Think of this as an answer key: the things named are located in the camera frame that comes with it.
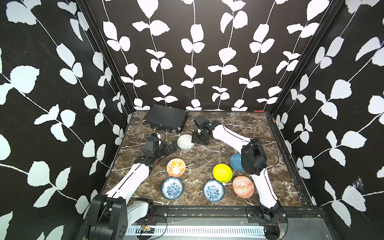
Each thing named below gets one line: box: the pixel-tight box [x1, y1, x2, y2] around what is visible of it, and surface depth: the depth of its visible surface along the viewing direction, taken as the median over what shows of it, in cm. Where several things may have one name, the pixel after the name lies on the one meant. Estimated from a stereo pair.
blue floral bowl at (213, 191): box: [203, 179, 225, 203], surface depth 82 cm
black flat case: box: [143, 103, 189, 133], surface depth 114 cm
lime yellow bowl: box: [212, 163, 233, 183], surface depth 88 cm
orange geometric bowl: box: [232, 175, 255, 199], surface depth 83 cm
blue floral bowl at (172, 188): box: [161, 177, 184, 200], surface depth 83 cm
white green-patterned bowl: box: [177, 134, 196, 151], surface depth 99 cm
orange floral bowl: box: [166, 158, 186, 177], surface depth 90 cm
